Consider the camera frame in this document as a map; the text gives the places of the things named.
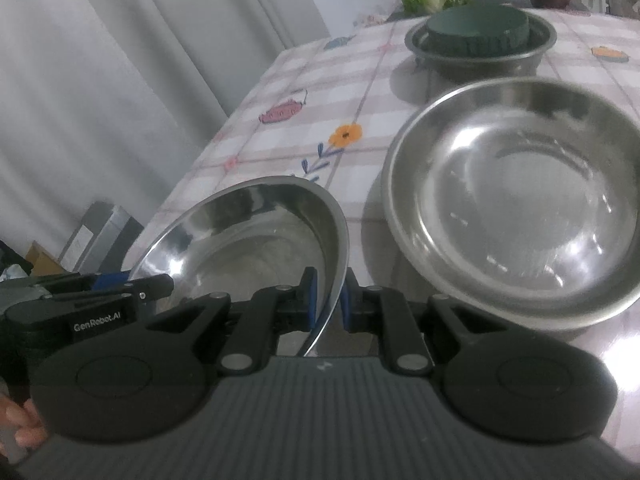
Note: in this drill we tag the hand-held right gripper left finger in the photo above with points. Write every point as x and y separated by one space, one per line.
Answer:
311 305

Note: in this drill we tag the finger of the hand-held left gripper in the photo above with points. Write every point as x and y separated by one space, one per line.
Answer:
112 280
155 287

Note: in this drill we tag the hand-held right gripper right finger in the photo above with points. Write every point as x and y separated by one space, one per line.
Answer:
345 310

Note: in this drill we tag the large stainless steel plate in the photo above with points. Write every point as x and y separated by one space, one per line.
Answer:
240 240
515 195

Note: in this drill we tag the stainless steel bowl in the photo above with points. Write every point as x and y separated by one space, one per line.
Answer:
480 67

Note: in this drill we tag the green ceramic bowl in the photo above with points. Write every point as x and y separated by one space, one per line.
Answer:
475 27

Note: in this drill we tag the person's left hand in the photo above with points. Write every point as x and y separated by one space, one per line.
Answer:
20 425

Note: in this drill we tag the grey box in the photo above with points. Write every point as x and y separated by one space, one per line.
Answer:
95 240

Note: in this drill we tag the brown cardboard box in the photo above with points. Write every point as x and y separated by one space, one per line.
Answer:
42 260

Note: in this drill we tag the white curtain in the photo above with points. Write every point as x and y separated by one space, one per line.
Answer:
125 85

